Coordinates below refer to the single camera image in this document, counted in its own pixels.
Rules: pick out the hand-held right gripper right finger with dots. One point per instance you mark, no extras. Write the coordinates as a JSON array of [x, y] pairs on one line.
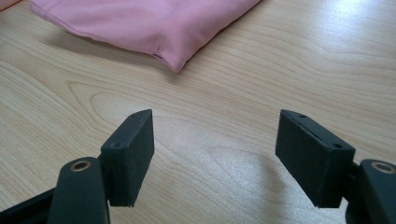
[[311, 161]]

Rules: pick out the pink cloth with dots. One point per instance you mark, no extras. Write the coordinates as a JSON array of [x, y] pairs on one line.
[[149, 25]]

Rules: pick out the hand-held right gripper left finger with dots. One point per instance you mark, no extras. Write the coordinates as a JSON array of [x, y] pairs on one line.
[[129, 161]]

